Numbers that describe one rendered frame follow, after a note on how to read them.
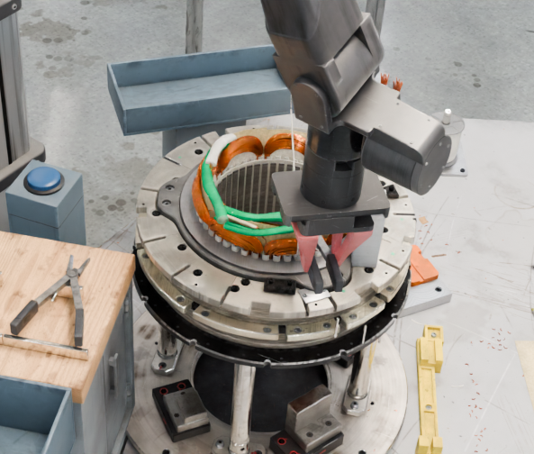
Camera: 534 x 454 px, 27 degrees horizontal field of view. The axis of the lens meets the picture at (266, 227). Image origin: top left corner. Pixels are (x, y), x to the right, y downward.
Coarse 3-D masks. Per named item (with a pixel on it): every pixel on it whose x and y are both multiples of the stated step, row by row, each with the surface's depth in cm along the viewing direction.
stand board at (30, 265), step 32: (0, 256) 125; (32, 256) 125; (64, 256) 126; (96, 256) 126; (128, 256) 126; (0, 288) 121; (32, 288) 122; (96, 288) 122; (0, 320) 118; (32, 320) 118; (64, 320) 119; (96, 320) 119; (0, 352) 115; (32, 352) 115; (96, 352) 116; (64, 384) 112
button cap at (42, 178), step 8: (40, 168) 140; (48, 168) 140; (32, 176) 138; (40, 176) 138; (48, 176) 139; (56, 176) 139; (32, 184) 138; (40, 184) 138; (48, 184) 138; (56, 184) 138
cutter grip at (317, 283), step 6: (312, 258) 111; (312, 264) 111; (312, 270) 110; (318, 270) 110; (312, 276) 110; (318, 276) 110; (312, 282) 110; (318, 282) 109; (318, 288) 109; (318, 294) 110
